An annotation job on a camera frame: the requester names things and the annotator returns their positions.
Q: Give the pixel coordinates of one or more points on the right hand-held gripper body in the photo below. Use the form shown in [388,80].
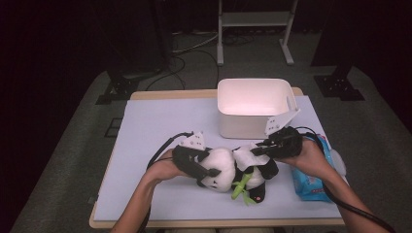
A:
[288,142]

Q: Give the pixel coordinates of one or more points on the lavender table mat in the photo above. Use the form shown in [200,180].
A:
[162,123]

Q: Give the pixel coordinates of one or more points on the person's left hand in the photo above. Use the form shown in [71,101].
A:
[163,170]

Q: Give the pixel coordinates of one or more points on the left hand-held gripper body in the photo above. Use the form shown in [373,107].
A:
[183,158]

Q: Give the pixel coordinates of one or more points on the white plastic bin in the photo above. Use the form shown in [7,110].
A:
[252,93]

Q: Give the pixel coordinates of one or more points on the person's right hand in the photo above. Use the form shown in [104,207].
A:
[309,160]

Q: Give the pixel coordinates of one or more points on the black stand base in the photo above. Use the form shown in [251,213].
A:
[338,87]
[118,89]

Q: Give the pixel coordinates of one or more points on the panda plush toy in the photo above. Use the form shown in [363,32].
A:
[222,165]

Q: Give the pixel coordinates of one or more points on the blue wet wipe pack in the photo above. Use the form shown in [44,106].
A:
[309,187]

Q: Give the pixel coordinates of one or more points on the white round object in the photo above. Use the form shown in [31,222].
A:
[338,163]

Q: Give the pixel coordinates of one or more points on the wooden table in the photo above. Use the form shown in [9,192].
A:
[175,94]

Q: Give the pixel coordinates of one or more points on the white metal stand frame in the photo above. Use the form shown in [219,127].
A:
[256,18]

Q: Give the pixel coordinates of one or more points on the black floor grille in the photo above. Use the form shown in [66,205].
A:
[113,127]

